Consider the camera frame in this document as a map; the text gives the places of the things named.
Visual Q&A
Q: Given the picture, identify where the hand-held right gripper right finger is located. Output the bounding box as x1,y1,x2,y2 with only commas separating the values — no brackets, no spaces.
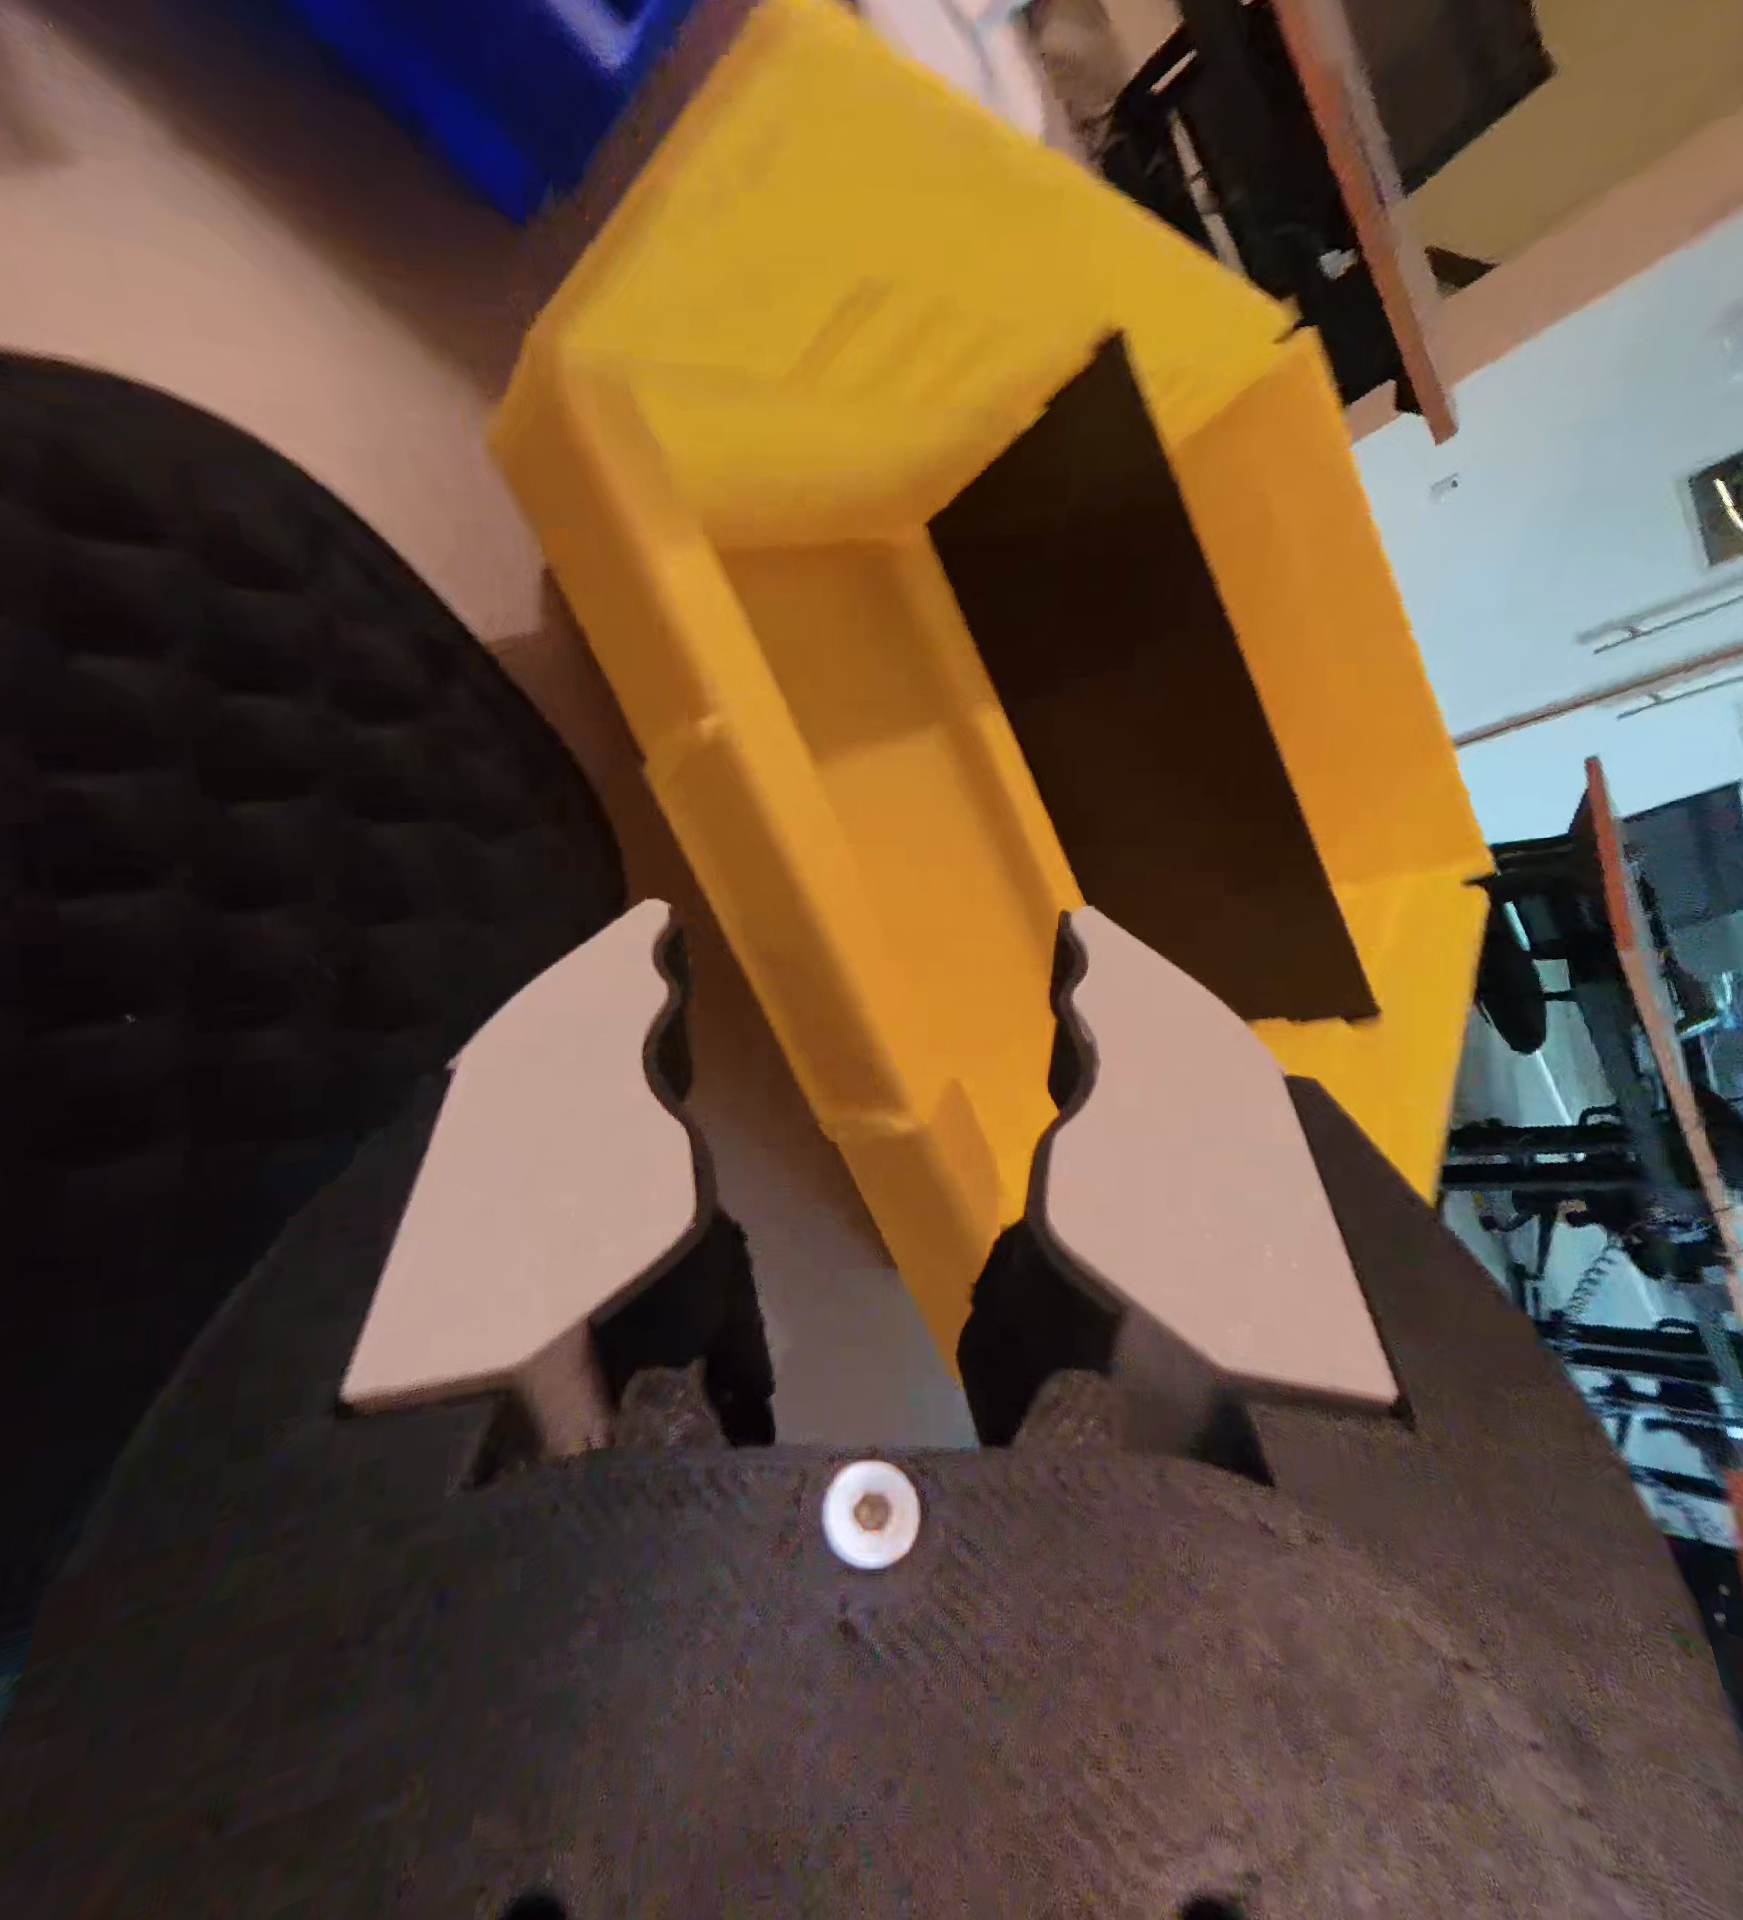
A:
956,909,1400,1453

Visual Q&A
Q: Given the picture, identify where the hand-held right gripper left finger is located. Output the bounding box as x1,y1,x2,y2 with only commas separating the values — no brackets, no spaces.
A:
336,897,724,1457

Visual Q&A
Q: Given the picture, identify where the wooden desk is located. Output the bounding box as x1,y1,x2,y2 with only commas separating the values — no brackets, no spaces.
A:
1581,759,1743,1515
1269,0,1460,444

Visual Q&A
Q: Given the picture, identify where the black bin divider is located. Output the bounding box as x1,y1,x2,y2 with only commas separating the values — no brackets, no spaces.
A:
928,335,1382,1029

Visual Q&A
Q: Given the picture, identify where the black foam pad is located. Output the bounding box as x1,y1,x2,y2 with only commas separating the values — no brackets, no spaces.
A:
0,345,631,1729

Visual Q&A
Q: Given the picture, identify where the black monitor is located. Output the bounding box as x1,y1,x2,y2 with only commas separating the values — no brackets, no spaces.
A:
1622,780,1743,936

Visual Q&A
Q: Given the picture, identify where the yellow plastic bin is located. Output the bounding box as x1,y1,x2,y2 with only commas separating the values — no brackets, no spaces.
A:
486,0,1494,1388

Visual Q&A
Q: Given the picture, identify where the blue plastic bin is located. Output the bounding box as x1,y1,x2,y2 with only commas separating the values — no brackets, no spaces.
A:
285,0,693,227

